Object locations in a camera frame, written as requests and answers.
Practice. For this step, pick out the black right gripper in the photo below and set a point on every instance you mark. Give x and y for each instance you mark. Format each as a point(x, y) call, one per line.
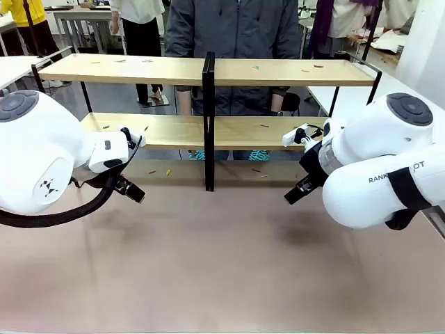
point(314, 161)

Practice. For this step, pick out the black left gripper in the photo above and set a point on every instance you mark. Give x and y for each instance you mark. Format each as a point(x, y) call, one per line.
point(117, 179)

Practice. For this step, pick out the wooden two-tier shelf black frame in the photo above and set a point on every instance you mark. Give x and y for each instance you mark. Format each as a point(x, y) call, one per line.
point(174, 69)

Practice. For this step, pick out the person's left forearm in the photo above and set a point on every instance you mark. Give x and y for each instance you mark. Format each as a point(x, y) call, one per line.
point(277, 103)

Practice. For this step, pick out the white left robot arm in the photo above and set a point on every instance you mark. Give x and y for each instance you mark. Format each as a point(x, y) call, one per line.
point(41, 146)

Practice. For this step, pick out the person's right forearm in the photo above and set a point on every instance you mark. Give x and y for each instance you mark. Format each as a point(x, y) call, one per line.
point(183, 102)

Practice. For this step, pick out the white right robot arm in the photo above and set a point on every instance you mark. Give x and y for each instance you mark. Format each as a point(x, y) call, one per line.
point(382, 139)

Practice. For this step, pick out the bystander bare hand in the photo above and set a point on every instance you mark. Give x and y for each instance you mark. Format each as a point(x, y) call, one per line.
point(114, 27)

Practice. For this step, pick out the black chair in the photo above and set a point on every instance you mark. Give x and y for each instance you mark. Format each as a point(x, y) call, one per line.
point(292, 102)

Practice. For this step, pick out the grey flat floor plate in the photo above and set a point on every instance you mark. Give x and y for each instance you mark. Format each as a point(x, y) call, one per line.
point(160, 101)

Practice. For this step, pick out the large white side table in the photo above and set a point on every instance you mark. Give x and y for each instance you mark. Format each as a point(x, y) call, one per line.
point(347, 97)

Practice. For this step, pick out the person white shirt black trousers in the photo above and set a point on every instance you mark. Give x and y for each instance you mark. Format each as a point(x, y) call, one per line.
point(140, 35)

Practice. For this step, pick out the person with purple scarf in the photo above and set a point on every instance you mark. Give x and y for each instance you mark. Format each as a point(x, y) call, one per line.
point(333, 24)

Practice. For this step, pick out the white table with dark edge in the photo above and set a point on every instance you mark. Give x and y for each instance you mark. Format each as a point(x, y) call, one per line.
point(14, 66)

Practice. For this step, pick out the person in grey jacket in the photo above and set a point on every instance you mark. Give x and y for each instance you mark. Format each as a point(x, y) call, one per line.
point(236, 28)

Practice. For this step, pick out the black stand pole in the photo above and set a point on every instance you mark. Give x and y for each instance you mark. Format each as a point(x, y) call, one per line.
point(33, 31)
point(372, 28)

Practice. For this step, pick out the grey background desk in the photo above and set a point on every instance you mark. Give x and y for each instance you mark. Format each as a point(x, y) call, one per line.
point(83, 15)

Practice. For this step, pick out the person in yellow jacket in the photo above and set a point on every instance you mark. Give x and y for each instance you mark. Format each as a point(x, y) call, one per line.
point(24, 14)

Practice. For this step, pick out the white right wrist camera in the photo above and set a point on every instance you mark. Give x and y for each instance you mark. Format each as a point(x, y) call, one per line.
point(293, 136)

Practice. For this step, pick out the aluminium table edge rail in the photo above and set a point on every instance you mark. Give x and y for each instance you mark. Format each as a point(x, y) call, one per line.
point(437, 222)

